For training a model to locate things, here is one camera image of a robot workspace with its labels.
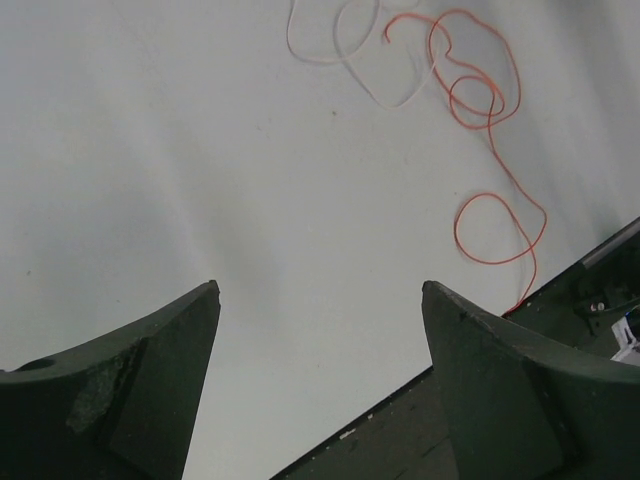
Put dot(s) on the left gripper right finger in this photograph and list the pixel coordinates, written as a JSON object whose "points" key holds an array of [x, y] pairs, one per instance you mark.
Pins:
{"points": [[522, 406]]}

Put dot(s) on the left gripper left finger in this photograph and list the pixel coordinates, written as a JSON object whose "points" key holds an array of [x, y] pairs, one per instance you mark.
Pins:
{"points": [[120, 406]]}

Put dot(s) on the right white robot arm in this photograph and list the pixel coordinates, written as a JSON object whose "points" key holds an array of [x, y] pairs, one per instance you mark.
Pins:
{"points": [[626, 334]]}

